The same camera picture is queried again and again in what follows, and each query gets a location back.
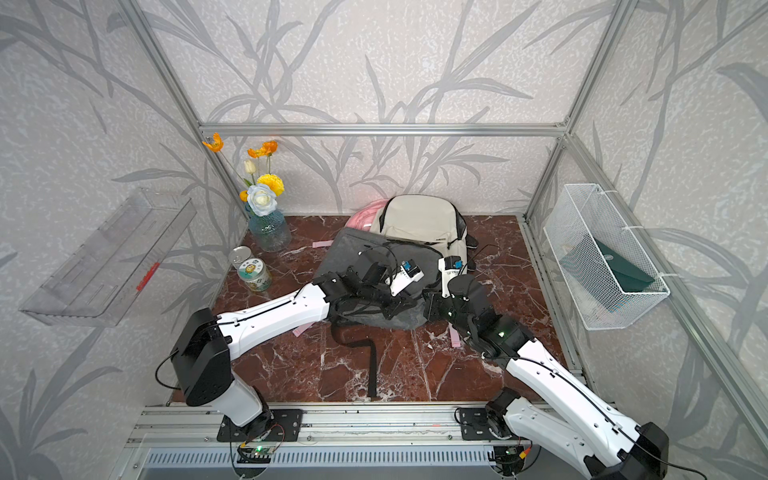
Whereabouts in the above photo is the grey backpack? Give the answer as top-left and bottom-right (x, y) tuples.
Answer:
(311, 226), (445, 400)

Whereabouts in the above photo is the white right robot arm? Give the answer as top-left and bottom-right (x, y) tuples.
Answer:
(423, 274), (669, 479)

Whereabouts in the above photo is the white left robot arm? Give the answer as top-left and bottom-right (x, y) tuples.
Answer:
(169, 251), (424, 434)

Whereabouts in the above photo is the pink backpack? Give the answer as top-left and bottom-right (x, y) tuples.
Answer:
(292, 199), (462, 349)

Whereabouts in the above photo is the beige backpack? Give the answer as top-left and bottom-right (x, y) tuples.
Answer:
(370, 194), (478, 261)

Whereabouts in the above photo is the blue glass vase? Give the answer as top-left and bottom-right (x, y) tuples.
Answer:
(246, 205), (292, 252)

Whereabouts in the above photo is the sunflower label plastic can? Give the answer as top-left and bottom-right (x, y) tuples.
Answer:
(237, 258), (272, 292)

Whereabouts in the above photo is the artificial flower bouquet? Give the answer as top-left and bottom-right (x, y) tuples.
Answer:
(239, 140), (285, 219)

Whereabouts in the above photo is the green box in basket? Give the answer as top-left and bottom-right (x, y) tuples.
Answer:
(561, 236), (655, 312)

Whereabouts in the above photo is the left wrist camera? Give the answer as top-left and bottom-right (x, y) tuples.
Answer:
(389, 260), (424, 297)

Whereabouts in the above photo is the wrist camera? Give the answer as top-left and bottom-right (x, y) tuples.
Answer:
(438, 255), (464, 298)
(389, 260), (424, 297)

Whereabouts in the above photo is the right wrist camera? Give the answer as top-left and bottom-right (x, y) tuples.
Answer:
(438, 255), (464, 298)

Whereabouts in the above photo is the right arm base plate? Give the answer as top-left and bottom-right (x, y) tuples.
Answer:
(454, 407), (496, 441)

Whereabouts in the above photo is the white wire mesh basket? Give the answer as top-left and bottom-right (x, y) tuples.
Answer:
(544, 183), (670, 331)

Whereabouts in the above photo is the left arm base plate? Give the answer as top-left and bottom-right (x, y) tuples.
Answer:
(216, 409), (303, 444)

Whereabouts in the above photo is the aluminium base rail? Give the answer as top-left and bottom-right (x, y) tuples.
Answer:
(125, 403), (541, 450)

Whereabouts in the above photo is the clear acrylic wall shelf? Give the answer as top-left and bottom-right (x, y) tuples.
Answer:
(20, 188), (197, 327)

